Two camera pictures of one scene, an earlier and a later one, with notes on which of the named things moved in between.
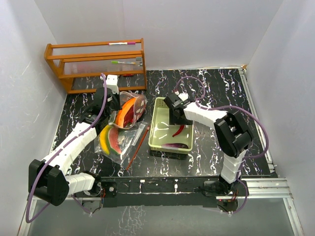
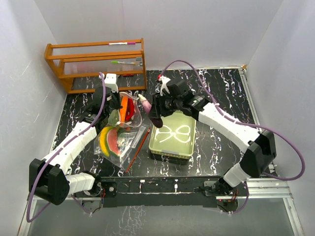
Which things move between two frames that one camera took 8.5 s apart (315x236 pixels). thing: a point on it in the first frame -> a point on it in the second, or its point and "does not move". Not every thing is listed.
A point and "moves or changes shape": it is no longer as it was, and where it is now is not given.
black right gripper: x=174 y=121 -> x=156 y=111
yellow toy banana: x=103 y=139 does not move
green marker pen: x=123 y=62 does not move
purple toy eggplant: x=179 y=145 -> x=145 y=103
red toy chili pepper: x=179 y=131 -> x=130 y=110
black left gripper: x=116 y=96 does not move
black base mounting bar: x=158 y=191 does not move
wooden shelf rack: x=115 y=58 does not move
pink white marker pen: x=122 y=43 does not move
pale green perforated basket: x=161 y=132 moves or changes shape
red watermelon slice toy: x=112 y=140 does not move
